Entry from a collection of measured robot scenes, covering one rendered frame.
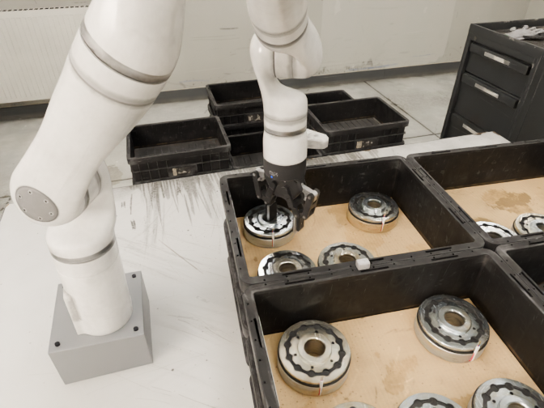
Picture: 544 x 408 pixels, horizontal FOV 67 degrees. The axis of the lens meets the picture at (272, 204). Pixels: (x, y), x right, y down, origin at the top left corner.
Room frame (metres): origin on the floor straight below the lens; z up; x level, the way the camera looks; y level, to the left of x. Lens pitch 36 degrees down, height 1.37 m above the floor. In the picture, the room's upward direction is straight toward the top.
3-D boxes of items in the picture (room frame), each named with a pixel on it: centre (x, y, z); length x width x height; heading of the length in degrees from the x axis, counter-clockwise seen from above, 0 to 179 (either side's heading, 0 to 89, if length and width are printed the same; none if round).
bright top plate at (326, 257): (0.52, -0.13, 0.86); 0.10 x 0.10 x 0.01
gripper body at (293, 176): (0.62, -0.02, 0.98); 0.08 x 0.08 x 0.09
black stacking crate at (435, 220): (0.59, -0.12, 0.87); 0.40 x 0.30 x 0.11; 102
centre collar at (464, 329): (0.39, -0.27, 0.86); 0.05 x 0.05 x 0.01
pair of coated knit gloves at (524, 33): (2.01, -1.17, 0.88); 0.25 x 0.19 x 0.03; 106
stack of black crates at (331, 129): (1.75, -0.38, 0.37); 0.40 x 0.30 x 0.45; 106
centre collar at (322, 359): (0.34, -0.06, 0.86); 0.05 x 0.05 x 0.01
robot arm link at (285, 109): (0.62, -0.01, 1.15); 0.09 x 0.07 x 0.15; 81
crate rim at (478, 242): (0.59, -0.12, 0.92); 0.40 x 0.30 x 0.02; 102
